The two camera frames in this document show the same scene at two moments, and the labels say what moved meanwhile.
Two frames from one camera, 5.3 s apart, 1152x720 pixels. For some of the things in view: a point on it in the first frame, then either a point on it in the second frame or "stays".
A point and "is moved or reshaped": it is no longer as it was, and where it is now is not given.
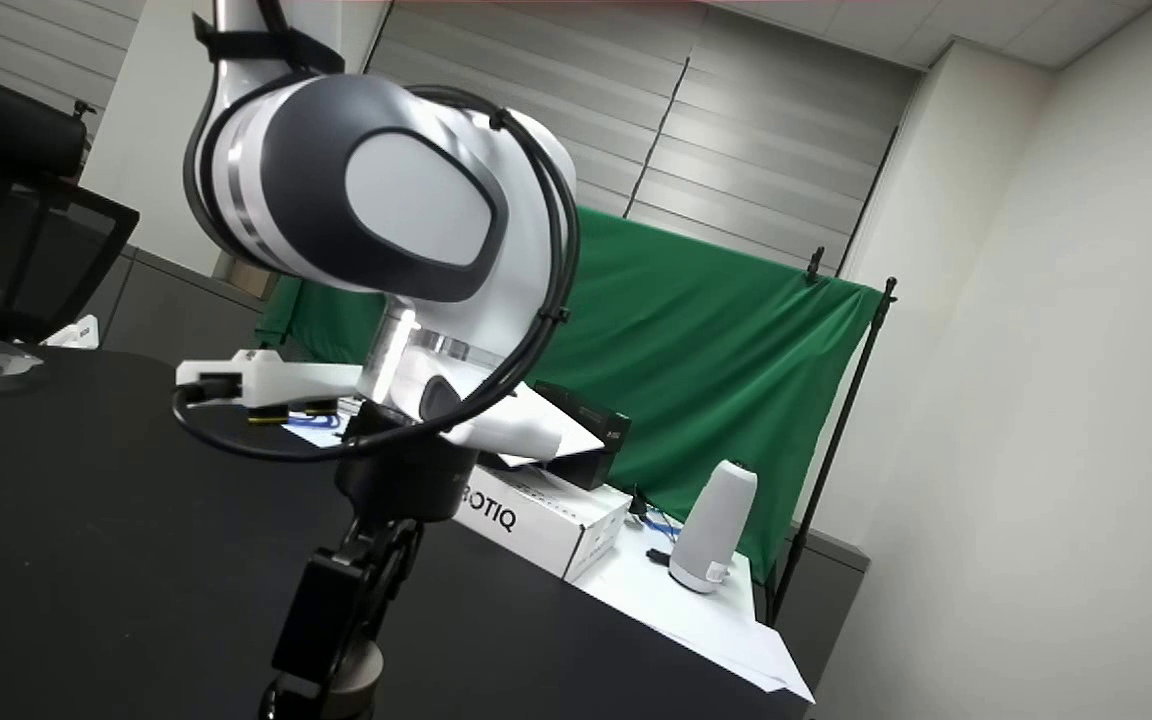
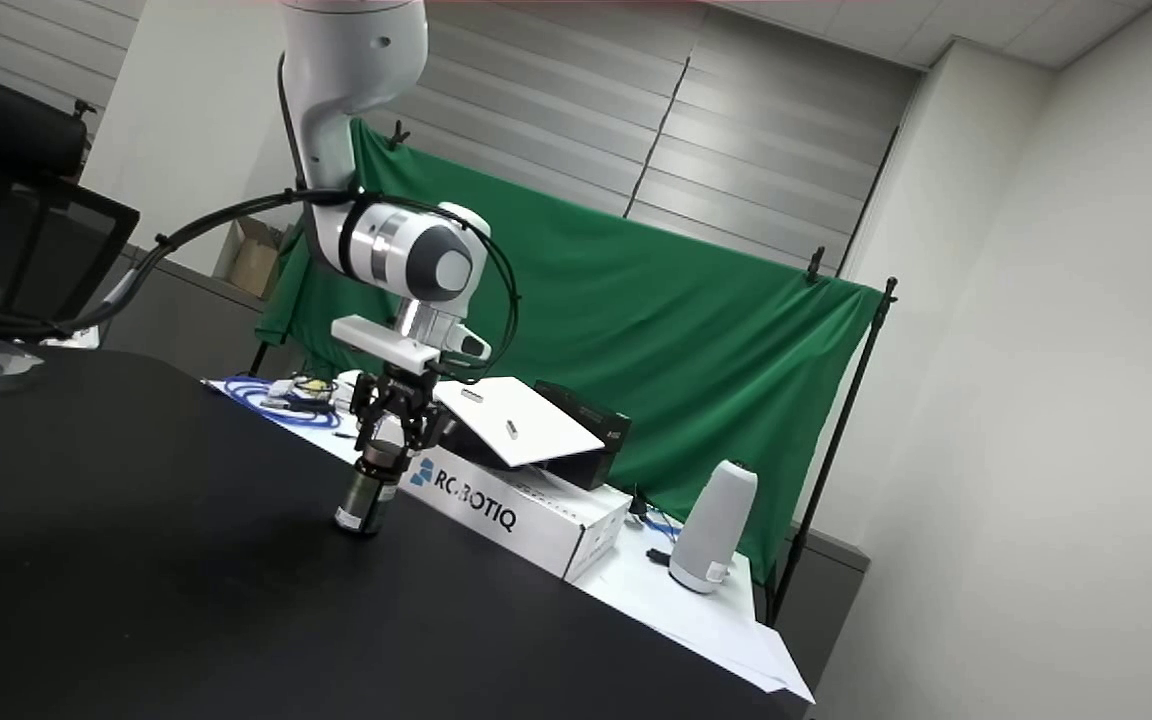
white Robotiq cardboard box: (545, 520) stays
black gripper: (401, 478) to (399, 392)
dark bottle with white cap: (356, 685) is moved or reshaped
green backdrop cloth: (682, 351) stays
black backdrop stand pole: (829, 446) stays
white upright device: (715, 526) stays
